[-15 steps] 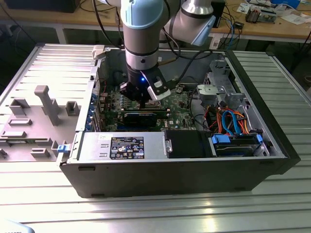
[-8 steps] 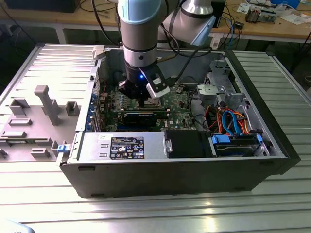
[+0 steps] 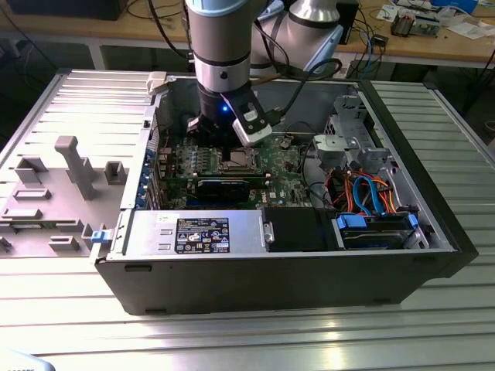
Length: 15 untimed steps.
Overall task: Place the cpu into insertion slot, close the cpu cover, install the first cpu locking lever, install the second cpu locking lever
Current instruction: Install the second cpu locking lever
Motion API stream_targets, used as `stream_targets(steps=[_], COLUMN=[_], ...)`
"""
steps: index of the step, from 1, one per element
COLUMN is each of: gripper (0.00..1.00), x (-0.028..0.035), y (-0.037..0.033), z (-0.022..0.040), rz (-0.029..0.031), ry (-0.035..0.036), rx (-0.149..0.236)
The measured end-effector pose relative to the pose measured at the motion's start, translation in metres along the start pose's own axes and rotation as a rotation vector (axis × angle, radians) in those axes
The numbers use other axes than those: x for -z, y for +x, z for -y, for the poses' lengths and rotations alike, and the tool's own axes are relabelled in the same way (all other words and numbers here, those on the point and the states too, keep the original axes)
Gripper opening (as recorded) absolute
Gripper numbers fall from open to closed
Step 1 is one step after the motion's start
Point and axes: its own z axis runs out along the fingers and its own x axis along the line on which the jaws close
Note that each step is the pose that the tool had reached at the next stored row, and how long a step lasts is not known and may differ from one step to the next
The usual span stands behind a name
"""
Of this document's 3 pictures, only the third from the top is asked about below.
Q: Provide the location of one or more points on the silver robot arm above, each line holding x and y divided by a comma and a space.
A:
216, 38

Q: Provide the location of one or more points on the CPU socket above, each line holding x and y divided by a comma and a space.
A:
236, 170

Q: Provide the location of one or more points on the RAM slot white clips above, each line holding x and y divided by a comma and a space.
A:
261, 182
232, 176

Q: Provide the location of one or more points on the black graphics card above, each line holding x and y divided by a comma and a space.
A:
222, 190

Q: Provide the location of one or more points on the coin battery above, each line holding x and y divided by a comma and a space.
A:
285, 143

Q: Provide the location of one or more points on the green motherboard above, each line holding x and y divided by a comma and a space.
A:
286, 174

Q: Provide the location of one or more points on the silver power supply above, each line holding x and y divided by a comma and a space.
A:
154, 232

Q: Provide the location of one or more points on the wooden desk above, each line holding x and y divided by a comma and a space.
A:
135, 33

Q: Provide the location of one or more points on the metal drive cage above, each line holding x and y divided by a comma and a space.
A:
340, 143

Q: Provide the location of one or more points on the black plastic shroud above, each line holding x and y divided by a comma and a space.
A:
298, 232

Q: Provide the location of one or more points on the white socket strip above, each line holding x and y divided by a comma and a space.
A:
341, 69

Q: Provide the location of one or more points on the blue case latch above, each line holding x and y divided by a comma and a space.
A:
100, 236

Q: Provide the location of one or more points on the black PC case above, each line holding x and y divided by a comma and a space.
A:
270, 286

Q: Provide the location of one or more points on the black upright box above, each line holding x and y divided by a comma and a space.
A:
351, 15

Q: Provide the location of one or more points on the grey parts rack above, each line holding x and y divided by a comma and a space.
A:
58, 232

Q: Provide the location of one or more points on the large black box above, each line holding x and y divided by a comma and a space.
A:
62, 9

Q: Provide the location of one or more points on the small black box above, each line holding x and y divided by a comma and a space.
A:
380, 40

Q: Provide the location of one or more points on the hard disk in blue carrier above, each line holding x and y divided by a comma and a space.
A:
371, 239

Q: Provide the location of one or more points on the white printed card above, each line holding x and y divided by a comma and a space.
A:
388, 11

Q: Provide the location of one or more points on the copper coil part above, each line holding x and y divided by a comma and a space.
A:
402, 25

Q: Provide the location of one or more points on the grey electronic module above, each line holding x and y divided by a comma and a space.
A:
425, 27

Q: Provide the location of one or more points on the white papers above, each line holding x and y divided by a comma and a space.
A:
464, 31

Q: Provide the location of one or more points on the blue box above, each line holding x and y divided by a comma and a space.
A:
452, 4

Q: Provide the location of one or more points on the pale rounded device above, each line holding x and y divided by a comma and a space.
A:
19, 363

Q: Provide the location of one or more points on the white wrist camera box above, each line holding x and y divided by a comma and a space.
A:
251, 131

